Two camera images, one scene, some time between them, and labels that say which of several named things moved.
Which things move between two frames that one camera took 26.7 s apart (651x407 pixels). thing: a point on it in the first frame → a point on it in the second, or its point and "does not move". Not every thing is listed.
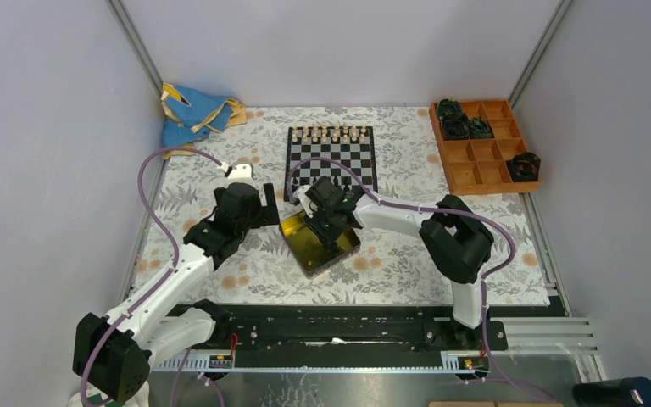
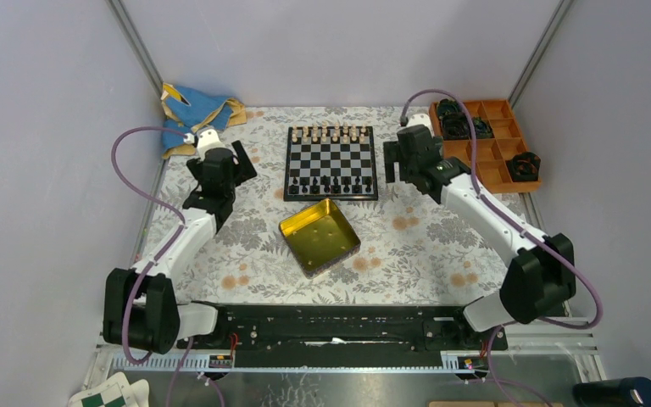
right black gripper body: (321, 223) → (405, 170)
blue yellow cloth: (191, 115) does not move
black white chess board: (351, 146) does not move
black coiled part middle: (455, 126) does not move
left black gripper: (268, 214) → (246, 171)
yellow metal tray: (312, 255) does not move
